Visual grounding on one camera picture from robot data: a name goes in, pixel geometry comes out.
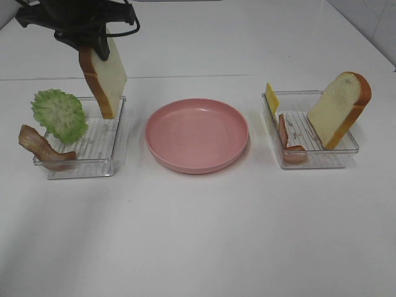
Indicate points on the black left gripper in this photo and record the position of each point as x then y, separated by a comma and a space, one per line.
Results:
79, 23

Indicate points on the bread slice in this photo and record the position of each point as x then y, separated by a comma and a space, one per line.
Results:
106, 79
339, 106

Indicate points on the green lettuce leaf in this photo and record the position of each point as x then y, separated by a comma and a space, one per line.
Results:
61, 114

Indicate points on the bacon strip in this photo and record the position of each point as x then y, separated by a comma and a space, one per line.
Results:
31, 140
289, 148

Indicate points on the yellow cheese slice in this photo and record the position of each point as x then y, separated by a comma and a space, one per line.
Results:
272, 100

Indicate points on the left clear plastic tray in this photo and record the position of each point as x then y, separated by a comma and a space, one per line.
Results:
100, 152

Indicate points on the clear plastic tray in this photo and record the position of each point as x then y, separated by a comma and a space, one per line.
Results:
100, 152
294, 106

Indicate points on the pink round plate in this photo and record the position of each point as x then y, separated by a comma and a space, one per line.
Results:
196, 135

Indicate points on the right clear plastic tray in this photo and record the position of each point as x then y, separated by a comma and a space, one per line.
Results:
294, 106

